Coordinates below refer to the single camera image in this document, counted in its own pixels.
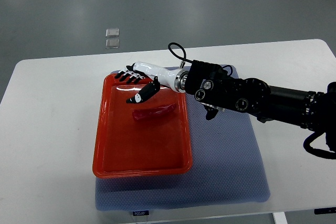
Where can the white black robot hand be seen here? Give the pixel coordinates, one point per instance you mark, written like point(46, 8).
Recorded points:
point(172, 79)

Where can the red pepper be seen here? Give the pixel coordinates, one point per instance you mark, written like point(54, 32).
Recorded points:
point(151, 113)

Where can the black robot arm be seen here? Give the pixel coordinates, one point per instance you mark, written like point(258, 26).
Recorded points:
point(214, 87)

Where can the red plastic tray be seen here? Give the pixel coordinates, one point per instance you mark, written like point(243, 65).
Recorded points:
point(128, 148)

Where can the lower metal floor plate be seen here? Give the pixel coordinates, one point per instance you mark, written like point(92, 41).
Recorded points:
point(112, 43)

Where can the metal floor plate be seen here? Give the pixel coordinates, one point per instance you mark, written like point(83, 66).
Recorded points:
point(112, 43)
point(112, 32)

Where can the upper metal floor plate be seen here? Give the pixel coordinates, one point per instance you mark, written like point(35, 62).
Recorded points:
point(112, 32)

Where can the blue mesh mat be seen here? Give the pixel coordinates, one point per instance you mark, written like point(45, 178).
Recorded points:
point(227, 168)

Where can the white table leg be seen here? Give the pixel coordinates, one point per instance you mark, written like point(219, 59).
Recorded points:
point(279, 218)

